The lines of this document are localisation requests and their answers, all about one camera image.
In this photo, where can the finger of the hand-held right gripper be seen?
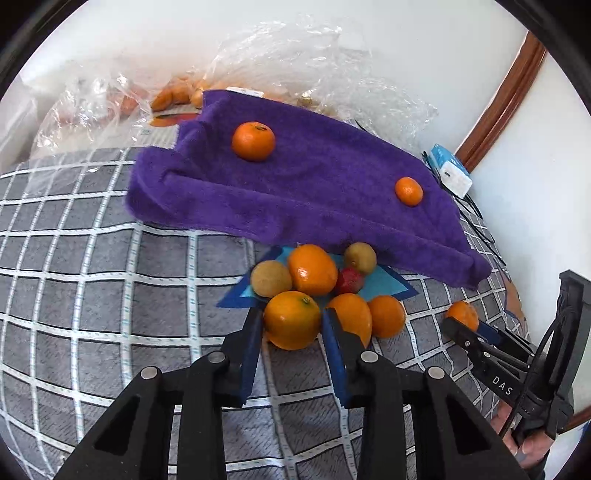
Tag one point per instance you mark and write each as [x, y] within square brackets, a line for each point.
[490, 332]
[480, 357]

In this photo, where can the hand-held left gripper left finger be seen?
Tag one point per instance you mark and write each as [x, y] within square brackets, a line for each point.
[251, 355]

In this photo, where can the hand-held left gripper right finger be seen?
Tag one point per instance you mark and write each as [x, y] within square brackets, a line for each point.
[333, 355]

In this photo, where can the small mandarin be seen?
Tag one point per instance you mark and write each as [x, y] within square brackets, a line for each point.
[353, 316]
[409, 190]
[461, 314]
[387, 316]

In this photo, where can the small red fruit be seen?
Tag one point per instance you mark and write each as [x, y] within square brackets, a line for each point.
[349, 280]

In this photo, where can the brown kiwi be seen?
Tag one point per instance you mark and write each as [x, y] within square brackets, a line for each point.
[271, 278]
[360, 257]

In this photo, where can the large orange with stem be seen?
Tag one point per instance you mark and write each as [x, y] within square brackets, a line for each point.
[253, 141]

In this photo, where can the person's right hand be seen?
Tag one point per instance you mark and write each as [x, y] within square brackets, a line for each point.
[531, 450]

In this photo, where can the blue felt mat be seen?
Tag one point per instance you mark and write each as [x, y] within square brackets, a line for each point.
[383, 286]

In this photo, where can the purple towel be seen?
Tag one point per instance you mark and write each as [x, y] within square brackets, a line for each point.
[323, 184]

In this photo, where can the grey checkered bedsheet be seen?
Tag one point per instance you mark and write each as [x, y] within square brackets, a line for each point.
[92, 277]

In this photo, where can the blue and white packet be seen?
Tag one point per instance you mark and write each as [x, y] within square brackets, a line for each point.
[445, 157]

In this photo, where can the cluster of small oranges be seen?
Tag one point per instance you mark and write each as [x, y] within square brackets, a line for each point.
[173, 94]

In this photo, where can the large clear plastic bag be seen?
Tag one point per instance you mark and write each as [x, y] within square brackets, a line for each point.
[300, 60]

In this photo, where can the crumpled clear plastic bag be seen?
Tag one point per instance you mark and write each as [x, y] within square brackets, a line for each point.
[87, 106]

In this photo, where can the brown wooden door frame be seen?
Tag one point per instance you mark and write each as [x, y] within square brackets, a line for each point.
[503, 101]

